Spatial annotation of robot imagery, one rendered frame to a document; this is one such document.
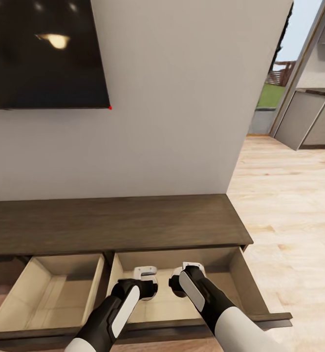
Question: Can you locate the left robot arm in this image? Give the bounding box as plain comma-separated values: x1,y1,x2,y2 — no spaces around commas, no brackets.
63,266,158,352

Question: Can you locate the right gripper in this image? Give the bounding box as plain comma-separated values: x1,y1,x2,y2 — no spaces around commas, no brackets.
169,275,183,291

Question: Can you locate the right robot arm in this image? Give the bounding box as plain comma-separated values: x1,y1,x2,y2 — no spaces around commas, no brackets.
169,262,291,352

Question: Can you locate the pillar candle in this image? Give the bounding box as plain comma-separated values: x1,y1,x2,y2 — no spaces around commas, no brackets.
172,267,187,298
141,275,158,301

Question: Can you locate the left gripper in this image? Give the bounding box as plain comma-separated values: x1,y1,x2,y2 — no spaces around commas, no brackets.
136,280,158,300

